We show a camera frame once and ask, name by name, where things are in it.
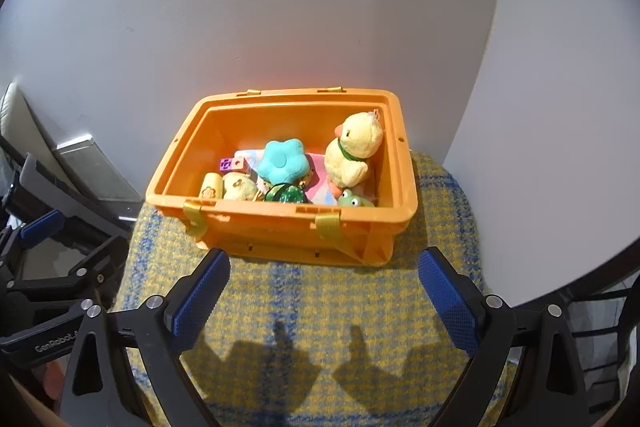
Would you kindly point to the orange plastic storage box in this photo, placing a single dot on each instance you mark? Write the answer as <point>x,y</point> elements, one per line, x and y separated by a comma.
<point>220,125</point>

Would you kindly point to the yellow duck plush toy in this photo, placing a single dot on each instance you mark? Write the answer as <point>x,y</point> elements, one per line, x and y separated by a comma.
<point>347,157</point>

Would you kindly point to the person's left hand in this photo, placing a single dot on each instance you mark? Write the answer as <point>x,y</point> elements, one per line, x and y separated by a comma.
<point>53,379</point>

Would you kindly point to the grey metal radiator panel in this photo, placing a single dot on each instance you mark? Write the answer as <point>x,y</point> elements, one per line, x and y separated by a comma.
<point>90,169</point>

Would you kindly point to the small cream plush toy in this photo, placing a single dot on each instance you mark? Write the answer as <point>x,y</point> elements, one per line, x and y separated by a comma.
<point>239,186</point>

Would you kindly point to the pink purple cube block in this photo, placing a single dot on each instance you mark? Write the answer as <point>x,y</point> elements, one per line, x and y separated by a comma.
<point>233,164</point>

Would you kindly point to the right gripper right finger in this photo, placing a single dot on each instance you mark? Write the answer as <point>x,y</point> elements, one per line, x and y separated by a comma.
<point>456,299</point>

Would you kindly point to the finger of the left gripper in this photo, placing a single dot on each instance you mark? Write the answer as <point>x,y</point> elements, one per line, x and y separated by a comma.
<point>56,194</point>
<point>41,229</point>

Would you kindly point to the teal flower plush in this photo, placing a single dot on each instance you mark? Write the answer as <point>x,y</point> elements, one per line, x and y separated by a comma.
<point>283,162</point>

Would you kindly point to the yellow toy cup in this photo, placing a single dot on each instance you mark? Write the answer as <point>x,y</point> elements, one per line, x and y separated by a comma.
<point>212,186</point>

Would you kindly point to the blue yellow woven blanket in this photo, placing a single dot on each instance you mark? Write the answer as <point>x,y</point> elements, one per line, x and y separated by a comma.
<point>304,345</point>

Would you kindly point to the green frog toy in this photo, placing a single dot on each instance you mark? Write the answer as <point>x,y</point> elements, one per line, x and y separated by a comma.
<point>350,199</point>

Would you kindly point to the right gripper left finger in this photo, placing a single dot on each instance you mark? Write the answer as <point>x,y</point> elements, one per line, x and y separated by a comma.
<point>193,298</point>

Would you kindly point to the green marble ball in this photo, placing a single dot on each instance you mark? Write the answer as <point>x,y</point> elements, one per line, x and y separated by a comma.
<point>286,192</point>

